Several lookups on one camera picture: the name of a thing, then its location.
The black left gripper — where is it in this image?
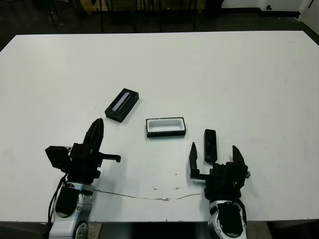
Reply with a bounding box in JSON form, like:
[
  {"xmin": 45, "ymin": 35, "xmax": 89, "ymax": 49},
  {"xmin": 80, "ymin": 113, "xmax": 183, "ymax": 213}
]
[{"xmin": 66, "ymin": 118, "xmax": 122, "ymax": 184}]

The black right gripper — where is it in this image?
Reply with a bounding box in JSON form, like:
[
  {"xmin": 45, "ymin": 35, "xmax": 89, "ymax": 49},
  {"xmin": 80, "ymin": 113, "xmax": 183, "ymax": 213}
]
[{"xmin": 188, "ymin": 141, "xmax": 251, "ymax": 201}]

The slim black camera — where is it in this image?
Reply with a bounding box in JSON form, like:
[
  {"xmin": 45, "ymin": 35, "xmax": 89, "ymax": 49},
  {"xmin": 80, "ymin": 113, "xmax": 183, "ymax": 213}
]
[{"xmin": 204, "ymin": 128, "xmax": 218, "ymax": 163}]

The black box base white insert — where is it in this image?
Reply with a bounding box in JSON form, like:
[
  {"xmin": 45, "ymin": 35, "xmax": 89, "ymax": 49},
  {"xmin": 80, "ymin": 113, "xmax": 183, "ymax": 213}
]
[{"xmin": 145, "ymin": 116, "xmax": 187, "ymax": 139}]

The dark waste bin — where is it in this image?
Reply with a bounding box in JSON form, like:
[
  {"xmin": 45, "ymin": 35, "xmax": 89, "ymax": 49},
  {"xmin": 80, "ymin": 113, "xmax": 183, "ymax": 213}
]
[{"xmin": 196, "ymin": 0, "xmax": 224, "ymax": 19}]

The white door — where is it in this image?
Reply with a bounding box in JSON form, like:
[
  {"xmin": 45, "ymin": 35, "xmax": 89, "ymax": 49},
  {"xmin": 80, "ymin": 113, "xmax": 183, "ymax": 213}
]
[{"xmin": 298, "ymin": 0, "xmax": 317, "ymax": 23}]

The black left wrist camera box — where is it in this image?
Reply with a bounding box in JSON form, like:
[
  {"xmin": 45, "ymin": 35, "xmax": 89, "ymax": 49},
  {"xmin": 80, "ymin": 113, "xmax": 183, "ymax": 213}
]
[{"xmin": 44, "ymin": 145, "xmax": 73, "ymax": 173}]

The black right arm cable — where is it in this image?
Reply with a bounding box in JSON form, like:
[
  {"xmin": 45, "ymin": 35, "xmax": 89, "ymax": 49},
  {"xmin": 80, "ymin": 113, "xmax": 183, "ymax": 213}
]
[{"xmin": 239, "ymin": 198, "xmax": 248, "ymax": 226}]

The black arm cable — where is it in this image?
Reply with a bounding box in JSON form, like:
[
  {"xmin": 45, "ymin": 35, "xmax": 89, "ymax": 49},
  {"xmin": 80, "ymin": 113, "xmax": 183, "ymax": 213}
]
[
  {"xmin": 46, "ymin": 173, "xmax": 69, "ymax": 232},
  {"xmin": 239, "ymin": 198, "xmax": 248, "ymax": 226}
]

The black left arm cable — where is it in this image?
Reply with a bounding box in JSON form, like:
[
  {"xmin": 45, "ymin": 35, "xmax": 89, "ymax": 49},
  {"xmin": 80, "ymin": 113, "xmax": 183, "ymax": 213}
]
[{"xmin": 46, "ymin": 173, "xmax": 69, "ymax": 232}]

